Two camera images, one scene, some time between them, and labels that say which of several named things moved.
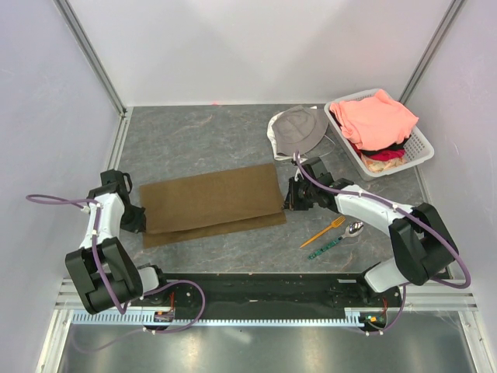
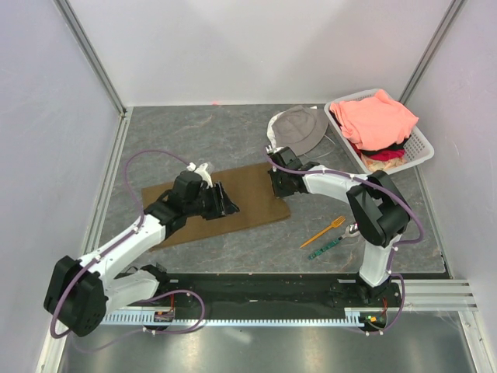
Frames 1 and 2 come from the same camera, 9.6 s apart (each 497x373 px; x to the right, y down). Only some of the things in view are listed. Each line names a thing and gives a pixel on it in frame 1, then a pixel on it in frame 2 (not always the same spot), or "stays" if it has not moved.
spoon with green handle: x=352 y=228 stays
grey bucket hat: x=299 y=128 stays
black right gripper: x=291 y=202 → x=278 y=192
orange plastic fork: x=336 y=223 stays
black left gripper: x=139 y=222 → x=222 y=206
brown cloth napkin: x=188 y=210 stays
